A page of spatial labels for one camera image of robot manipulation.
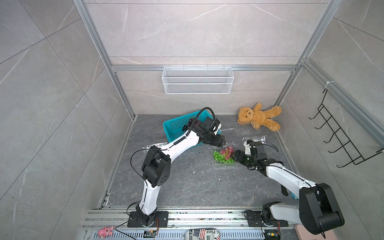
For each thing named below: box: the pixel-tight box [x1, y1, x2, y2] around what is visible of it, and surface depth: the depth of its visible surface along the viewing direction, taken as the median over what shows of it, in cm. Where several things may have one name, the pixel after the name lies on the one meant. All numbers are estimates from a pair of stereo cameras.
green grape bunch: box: [213, 150, 236, 164], surface depth 93 cm
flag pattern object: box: [185, 228, 221, 240], surface depth 69 cm
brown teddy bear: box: [237, 102, 282, 132], surface depth 112 cm
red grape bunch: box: [220, 146, 234, 160], surface depth 91 cm
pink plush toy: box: [97, 226, 114, 239], surface depth 70 cm
